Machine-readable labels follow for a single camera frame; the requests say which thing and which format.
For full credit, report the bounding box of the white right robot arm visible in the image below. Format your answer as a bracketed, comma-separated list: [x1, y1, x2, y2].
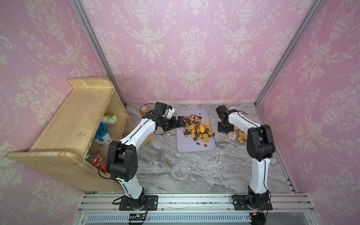
[216, 105, 276, 209]

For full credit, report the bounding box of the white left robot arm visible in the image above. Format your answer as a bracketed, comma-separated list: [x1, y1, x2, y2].
[106, 102, 184, 209]

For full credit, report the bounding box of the pile of assorted cookies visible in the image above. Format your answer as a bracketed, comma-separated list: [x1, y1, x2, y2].
[181, 114, 216, 148]

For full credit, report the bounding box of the orange Schweppes soda can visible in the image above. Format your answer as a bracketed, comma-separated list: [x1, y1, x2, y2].
[139, 105, 149, 117]

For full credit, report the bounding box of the lilac plastic tray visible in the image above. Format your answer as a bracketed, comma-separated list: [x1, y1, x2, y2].
[176, 109, 216, 153]

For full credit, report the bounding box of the green white carton box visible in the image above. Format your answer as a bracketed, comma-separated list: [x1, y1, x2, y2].
[101, 114, 117, 124]

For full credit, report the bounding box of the blue lid white tub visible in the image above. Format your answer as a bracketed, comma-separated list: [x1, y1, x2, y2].
[94, 123, 112, 146]

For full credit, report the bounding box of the red soda can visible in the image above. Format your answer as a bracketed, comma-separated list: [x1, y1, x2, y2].
[85, 153, 106, 173]

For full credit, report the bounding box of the wooden shelf unit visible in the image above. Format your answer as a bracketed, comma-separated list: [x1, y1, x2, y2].
[7, 78, 134, 192]

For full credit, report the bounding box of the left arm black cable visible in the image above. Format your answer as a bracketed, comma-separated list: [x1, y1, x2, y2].
[97, 102, 169, 195]

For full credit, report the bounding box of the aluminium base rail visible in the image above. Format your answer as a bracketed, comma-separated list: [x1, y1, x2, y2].
[74, 193, 321, 225]

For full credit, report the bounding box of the aluminium frame post left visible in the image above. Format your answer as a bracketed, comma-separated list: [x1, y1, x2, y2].
[70, 0, 127, 107]

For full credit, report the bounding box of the aluminium frame post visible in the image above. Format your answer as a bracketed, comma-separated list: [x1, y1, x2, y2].
[70, 0, 127, 107]
[254, 0, 325, 109]

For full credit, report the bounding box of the aluminium frame post right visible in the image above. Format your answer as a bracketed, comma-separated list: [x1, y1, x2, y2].
[254, 0, 325, 109]

